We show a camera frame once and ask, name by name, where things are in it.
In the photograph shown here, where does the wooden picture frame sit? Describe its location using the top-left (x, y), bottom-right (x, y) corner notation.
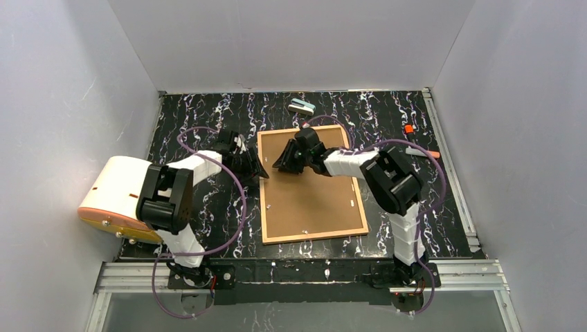
top-left (256, 124), bottom-right (370, 246)

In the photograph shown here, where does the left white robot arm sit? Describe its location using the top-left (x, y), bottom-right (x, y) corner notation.
top-left (136, 129), bottom-right (269, 268)

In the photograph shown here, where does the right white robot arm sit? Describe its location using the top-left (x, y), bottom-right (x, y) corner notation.
top-left (272, 127), bottom-right (426, 266)

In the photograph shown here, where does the teal white stapler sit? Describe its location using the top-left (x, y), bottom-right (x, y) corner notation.
top-left (287, 98), bottom-right (316, 116)

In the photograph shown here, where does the black marker orange cap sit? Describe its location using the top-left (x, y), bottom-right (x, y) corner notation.
top-left (404, 124), bottom-right (415, 142)

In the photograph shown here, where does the grey marker salmon cap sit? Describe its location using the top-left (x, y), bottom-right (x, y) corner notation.
top-left (405, 147), bottom-right (441, 159)

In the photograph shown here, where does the white cylindrical orange-based device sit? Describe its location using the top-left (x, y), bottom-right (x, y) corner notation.
top-left (78, 156), bottom-right (163, 243)

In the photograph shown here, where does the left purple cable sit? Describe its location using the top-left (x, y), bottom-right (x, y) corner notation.
top-left (151, 126), bottom-right (249, 320)

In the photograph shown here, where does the purple cable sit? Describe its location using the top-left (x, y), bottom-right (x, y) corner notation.
top-left (151, 126), bottom-right (249, 320)
top-left (302, 114), bottom-right (448, 317)

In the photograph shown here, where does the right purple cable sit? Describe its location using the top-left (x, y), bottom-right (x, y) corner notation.
top-left (302, 114), bottom-right (448, 317)

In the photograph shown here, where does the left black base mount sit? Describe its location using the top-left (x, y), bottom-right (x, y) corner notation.
top-left (165, 258), bottom-right (236, 291)

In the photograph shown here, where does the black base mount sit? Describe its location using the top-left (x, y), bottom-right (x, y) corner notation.
top-left (165, 258), bottom-right (236, 291)
top-left (365, 254), bottom-right (442, 314)

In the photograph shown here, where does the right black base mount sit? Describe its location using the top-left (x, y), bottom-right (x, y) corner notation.
top-left (365, 254), bottom-right (442, 314)

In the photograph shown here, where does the aluminium rail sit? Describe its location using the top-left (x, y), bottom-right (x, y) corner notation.
top-left (96, 259), bottom-right (510, 293)

